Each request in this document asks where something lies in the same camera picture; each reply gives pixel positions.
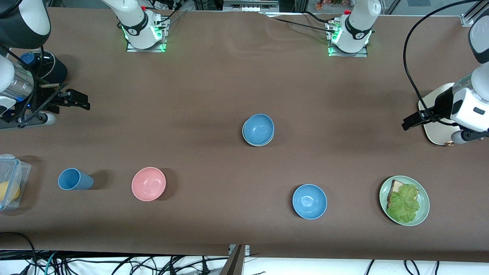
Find yellow food item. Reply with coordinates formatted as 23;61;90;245
0;181;21;203

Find green lettuce leaf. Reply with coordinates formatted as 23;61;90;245
387;184;421;224

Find blue cup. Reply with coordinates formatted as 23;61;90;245
58;168;94;191

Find green plate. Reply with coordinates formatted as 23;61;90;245
379;176;430;226

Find aluminium strut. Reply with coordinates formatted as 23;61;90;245
219;244;250;275

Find cream plate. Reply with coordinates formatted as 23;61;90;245
418;82;475;146

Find grey metal frame box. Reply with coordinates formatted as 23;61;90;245
223;0;280;13

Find black pot glass lid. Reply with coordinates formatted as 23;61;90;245
19;49;68;85

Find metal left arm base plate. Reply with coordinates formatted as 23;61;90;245
327;21;369;58

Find teal cable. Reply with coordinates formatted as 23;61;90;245
44;251;58;275

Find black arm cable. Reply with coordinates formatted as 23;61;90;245
403;0;489;125
0;44;44;123

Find green bowl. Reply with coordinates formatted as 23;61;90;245
242;129;274;147

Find black cable on table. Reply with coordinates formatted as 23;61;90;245
264;11;337;34

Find bread slice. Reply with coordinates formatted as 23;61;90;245
387;180;420;209

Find pink bowl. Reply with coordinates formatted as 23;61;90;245
131;167;167;202

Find clear plastic container blue lid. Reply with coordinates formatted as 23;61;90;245
0;154;32;211

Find blue bowl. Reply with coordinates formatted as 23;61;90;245
292;184;328;220
243;114;275;146

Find black looped floor cable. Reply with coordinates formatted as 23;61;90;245
0;231;38;275

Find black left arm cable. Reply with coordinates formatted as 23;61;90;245
403;0;489;125

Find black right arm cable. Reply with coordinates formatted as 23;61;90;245
0;44;44;123

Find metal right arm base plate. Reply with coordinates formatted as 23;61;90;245
126;15;169;53

